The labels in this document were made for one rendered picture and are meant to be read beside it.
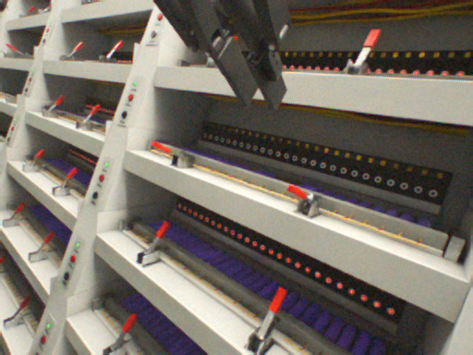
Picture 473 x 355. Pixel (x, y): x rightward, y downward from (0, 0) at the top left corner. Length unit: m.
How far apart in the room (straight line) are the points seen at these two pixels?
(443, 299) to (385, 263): 0.06
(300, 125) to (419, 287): 0.40
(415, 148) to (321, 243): 0.28
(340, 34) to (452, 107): 0.38
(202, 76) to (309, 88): 0.22
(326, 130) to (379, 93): 0.23
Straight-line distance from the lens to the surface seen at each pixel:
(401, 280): 0.35
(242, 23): 0.23
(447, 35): 0.66
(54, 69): 1.19
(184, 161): 0.52
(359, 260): 0.35
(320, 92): 0.41
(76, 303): 0.75
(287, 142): 0.58
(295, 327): 0.45
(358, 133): 0.58
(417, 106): 0.38
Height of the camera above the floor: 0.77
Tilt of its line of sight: level
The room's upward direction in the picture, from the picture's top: 20 degrees clockwise
